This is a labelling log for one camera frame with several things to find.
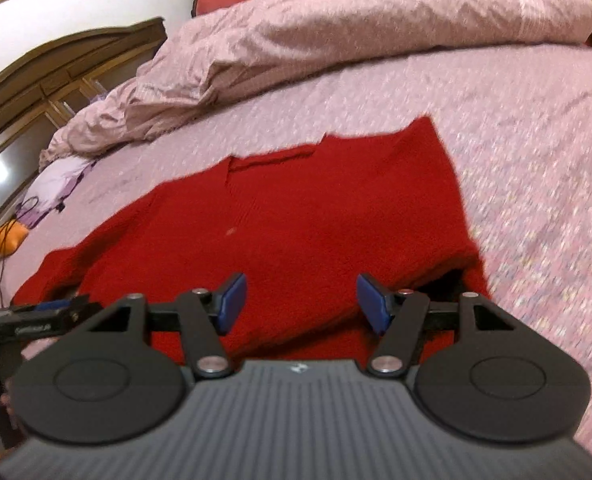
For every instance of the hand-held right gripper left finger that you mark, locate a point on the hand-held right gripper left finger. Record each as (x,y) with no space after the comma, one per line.
(232,305)

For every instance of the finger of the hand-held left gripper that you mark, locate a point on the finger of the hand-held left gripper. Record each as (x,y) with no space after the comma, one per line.
(63,306)

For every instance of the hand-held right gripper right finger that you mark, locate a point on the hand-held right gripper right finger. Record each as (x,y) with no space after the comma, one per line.
(372,305)

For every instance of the red knit sweater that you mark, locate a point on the red knit sweater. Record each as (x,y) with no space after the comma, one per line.
(296,220)

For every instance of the light purple pillow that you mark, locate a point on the light purple pillow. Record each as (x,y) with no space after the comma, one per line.
(58,182)

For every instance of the dark wooden headboard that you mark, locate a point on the dark wooden headboard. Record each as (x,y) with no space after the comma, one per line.
(21,105)

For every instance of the pink dotted bed sheet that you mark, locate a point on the pink dotted bed sheet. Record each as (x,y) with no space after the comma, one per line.
(536,170)

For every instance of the pink dotted duvet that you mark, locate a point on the pink dotted duvet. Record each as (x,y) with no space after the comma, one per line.
(326,45)

